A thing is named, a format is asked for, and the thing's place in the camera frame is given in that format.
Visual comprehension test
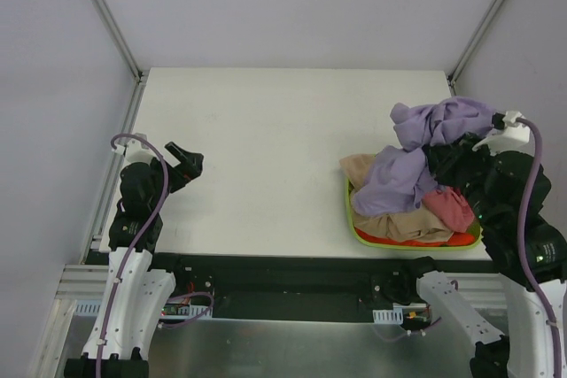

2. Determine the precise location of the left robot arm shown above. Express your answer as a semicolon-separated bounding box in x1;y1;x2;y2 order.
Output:
63;134;204;377

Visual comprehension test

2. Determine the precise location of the beige t shirt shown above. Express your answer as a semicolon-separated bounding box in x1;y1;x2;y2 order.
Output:
339;154;453;250

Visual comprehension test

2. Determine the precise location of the right aluminium frame post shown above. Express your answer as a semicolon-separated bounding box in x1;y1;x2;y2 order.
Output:
447;0;507;94

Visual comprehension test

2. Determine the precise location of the left white cable duct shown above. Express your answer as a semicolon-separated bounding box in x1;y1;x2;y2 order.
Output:
74;300;213;321

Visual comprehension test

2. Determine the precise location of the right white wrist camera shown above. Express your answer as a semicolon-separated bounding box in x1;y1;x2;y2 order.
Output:
471;111;531;155

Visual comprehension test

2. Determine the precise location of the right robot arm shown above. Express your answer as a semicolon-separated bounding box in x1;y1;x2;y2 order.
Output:
399;135;566;377

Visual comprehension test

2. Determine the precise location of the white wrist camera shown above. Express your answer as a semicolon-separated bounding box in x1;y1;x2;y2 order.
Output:
111;133;154;164
471;111;531;155

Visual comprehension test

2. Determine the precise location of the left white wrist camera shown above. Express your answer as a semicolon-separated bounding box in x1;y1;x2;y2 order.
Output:
111;133;154;164

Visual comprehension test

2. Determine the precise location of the pink t shirt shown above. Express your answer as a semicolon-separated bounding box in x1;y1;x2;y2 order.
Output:
422;187;475;233

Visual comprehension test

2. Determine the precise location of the white cable duct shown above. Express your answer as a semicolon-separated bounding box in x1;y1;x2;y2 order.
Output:
74;300;213;321
372;307;404;325

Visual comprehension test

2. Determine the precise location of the aluminium frame post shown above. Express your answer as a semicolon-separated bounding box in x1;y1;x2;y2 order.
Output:
447;0;507;94
66;0;150;85

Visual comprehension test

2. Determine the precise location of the right white cable duct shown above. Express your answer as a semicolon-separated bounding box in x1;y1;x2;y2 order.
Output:
372;307;404;325

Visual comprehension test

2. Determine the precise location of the left aluminium frame post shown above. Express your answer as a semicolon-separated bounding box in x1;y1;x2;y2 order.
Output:
66;0;150;85

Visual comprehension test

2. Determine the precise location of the orange t shirt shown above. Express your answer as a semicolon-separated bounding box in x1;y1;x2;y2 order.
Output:
353;228;480;249

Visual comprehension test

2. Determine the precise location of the green plastic basket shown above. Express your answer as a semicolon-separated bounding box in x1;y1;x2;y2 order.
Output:
345;179;482;251

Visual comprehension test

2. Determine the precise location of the aluminium front rail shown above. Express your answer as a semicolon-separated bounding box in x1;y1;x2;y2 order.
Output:
55;265;506;310

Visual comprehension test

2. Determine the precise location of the purple t shirt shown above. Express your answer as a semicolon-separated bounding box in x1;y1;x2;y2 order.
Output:
351;96;497;217

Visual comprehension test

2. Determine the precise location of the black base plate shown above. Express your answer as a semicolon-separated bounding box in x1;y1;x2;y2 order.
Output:
83;251;497;320

